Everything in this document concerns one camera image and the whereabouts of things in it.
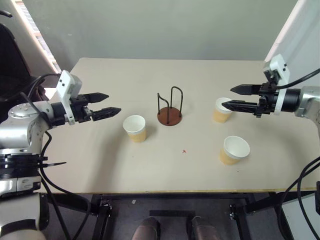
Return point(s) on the dark rounded right foot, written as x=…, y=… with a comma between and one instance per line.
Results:
x=203, y=228

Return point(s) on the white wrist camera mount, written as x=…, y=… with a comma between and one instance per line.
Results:
x=65, y=87
x=278, y=82

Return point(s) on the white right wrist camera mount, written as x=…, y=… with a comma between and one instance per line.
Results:
x=278, y=82

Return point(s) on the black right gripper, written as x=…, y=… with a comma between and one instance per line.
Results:
x=267, y=98

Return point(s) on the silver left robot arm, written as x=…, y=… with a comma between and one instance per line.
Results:
x=17, y=130

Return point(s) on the dark rounded left foot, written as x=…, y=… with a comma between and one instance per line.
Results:
x=146, y=228

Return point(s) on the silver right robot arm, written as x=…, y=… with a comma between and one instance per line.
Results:
x=303, y=102

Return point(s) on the white board panel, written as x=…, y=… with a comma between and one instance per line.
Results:
x=292, y=35

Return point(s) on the yellow paper cup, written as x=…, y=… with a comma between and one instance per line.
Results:
x=135, y=128
x=220, y=113
x=233, y=150

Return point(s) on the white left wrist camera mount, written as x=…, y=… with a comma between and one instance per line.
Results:
x=65, y=87

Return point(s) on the dark rounded foot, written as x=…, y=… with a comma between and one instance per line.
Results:
x=146, y=228
x=203, y=228

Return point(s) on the black office chair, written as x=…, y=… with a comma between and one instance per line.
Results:
x=12, y=65

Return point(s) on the black table frame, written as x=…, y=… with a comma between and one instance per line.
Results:
x=175, y=210

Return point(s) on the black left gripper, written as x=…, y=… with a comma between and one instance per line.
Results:
x=79, y=110

